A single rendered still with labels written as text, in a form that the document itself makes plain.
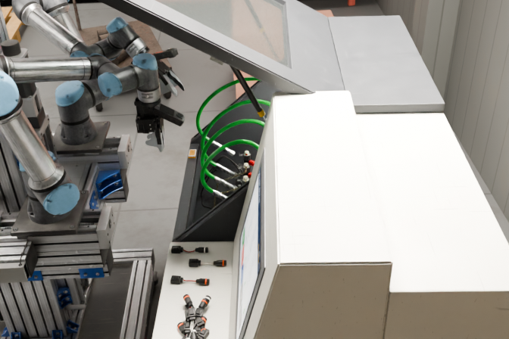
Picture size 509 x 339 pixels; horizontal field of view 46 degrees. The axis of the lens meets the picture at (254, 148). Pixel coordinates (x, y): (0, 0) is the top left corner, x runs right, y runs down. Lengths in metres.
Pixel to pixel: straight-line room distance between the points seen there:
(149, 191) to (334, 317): 2.81
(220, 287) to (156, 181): 2.21
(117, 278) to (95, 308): 0.20
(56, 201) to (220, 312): 0.61
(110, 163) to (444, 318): 1.67
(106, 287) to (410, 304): 2.05
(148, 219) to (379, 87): 2.20
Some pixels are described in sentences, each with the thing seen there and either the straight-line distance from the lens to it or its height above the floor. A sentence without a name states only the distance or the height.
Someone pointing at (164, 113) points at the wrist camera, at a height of 1.36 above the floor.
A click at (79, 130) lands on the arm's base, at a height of 1.10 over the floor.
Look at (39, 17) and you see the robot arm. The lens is 2.48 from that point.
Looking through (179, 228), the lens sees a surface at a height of 0.95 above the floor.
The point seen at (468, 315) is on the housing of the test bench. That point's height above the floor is 1.40.
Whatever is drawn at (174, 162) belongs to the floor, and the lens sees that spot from 4.23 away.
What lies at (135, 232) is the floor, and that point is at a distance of 3.69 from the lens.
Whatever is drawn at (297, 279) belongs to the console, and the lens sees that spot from 1.21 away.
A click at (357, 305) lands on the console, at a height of 1.43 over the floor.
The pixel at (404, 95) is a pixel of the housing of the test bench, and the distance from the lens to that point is 1.86.
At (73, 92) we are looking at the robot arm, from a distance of 2.50.
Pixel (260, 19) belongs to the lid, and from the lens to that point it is 2.07.
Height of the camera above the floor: 2.38
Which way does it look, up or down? 33 degrees down
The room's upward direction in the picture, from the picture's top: 2 degrees counter-clockwise
